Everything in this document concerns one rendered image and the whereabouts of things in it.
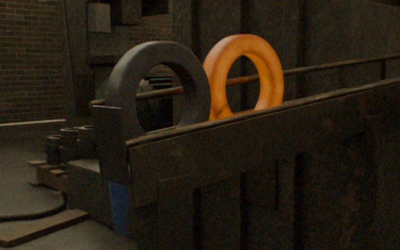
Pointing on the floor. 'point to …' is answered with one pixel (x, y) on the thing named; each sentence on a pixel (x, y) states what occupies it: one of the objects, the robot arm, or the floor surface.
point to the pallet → (68, 142)
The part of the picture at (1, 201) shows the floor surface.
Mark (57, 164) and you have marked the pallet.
